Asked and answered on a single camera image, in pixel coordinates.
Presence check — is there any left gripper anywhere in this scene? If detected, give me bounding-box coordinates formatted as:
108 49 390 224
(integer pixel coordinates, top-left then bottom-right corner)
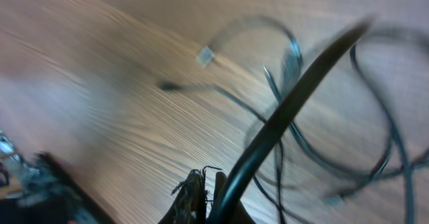
1 133 114 224

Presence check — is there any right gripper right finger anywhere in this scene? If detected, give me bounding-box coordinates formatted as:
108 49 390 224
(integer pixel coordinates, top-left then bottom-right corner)
207 171 257 224

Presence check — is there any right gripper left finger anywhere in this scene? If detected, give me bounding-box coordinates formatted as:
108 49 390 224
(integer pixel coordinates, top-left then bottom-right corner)
158 166 221 224

